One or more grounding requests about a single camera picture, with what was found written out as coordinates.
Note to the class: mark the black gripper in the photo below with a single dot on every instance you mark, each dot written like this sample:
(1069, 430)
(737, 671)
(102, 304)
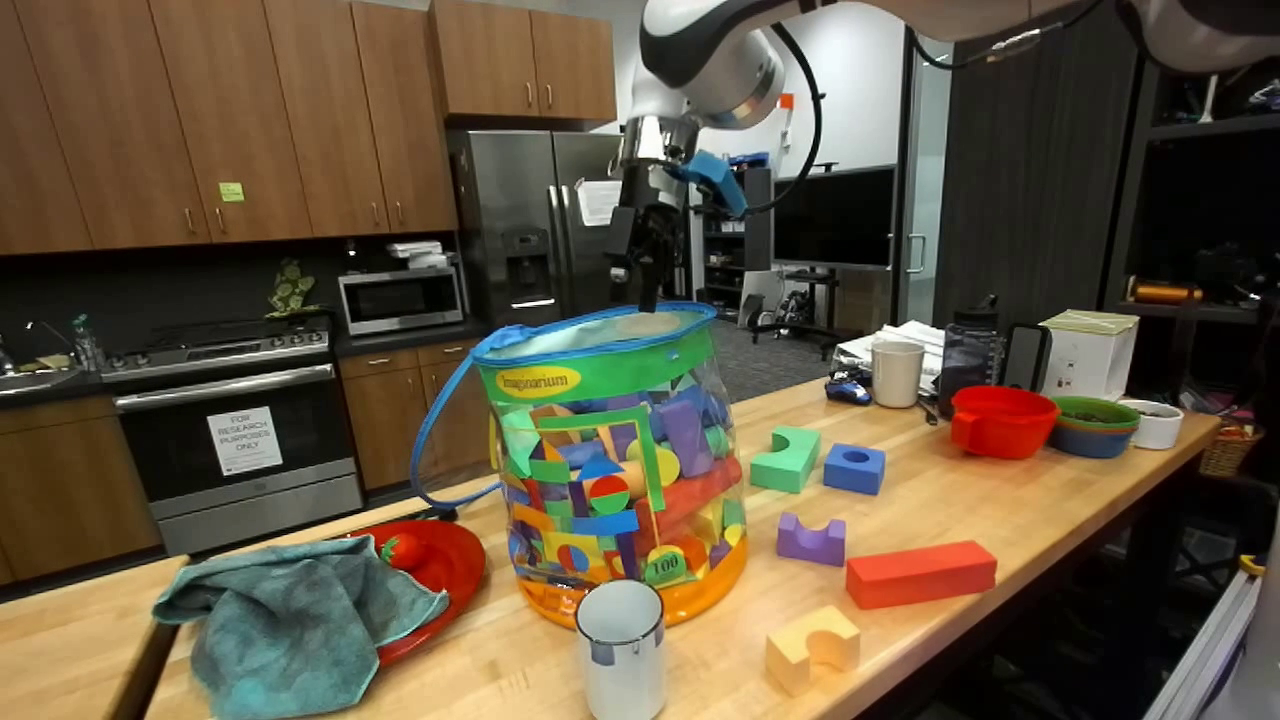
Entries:
(659, 202)

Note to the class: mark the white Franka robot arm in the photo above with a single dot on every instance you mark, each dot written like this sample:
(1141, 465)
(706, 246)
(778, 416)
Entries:
(720, 62)

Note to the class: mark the white paper on refrigerator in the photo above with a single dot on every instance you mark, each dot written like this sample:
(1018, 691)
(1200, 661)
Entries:
(596, 202)

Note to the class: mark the stainless steel refrigerator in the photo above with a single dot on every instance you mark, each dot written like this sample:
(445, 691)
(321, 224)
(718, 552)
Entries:
(521, 224)

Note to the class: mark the black monitor screen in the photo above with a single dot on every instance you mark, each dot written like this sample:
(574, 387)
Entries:
(833, 216)

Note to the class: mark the colourful toy pile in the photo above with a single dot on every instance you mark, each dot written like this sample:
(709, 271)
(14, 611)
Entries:
(624, 483)

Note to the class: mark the green foam arch block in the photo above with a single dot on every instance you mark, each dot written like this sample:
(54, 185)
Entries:
(786, 460)

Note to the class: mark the silver microwave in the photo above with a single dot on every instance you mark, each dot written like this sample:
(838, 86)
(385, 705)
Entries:
(402, 303)

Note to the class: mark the white mug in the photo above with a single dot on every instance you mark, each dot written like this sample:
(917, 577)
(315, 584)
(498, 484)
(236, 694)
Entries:
(898, 375)

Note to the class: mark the blue foam block with hole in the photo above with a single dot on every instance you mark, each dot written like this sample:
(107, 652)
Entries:
(853, 468)

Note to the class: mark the wooden lower cabinet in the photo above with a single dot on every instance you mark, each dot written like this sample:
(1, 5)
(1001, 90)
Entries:
(385, 414)
(66, 493)

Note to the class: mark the small purple foam arch block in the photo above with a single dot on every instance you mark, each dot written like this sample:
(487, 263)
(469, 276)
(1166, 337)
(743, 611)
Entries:
(809, 544)

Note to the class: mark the red plate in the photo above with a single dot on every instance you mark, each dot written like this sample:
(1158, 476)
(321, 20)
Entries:
(445, 560)

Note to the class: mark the green potted plant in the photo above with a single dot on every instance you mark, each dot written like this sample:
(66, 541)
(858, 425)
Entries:
(288, 290)

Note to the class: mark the white metal can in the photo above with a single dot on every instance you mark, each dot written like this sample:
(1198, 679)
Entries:
(623, 652)

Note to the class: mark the red plastic bowl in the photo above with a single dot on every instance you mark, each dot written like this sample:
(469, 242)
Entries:
(1001, 425)

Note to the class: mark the black stand device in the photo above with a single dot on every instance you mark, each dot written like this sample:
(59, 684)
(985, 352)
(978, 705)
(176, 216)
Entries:
(1024, 356)

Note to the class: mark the red rectangular foam block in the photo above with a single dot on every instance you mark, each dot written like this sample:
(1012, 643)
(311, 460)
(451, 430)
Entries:
(921, 574)

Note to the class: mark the yellow foam arch block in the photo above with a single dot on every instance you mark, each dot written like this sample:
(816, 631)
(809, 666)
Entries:
(801, 652)

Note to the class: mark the wooden upper cabinets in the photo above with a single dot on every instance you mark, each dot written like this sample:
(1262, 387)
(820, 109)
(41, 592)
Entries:
(266, 107)

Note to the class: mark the yellow sticky note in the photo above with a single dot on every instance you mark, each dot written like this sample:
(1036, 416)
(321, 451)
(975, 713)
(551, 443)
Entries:
(234, 189)

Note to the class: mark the white cardboard box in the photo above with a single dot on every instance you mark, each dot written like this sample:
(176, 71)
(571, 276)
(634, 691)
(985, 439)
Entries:
(1086, 352)

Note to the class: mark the white paper on oven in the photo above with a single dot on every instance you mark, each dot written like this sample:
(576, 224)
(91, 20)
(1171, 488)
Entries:
(246, 443)

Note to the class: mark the stainless oven with stove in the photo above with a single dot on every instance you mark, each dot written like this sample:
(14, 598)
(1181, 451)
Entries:
(241, 452)

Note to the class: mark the green bowl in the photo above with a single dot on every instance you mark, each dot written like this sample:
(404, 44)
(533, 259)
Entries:
(1099, 416)

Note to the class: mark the blue bowl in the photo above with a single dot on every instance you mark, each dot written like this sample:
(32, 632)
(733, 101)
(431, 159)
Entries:
(1086, 447)

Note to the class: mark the teal cloth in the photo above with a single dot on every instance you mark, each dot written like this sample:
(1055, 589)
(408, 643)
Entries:
(286, 623)

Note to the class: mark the white bowl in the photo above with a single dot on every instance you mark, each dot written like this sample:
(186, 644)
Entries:
(1158, 425)

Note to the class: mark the dark storage shelf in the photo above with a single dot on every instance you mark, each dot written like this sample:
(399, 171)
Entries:
(1200, 202)

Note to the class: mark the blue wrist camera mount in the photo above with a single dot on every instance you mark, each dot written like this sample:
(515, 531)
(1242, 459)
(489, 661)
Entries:
(718, 181)

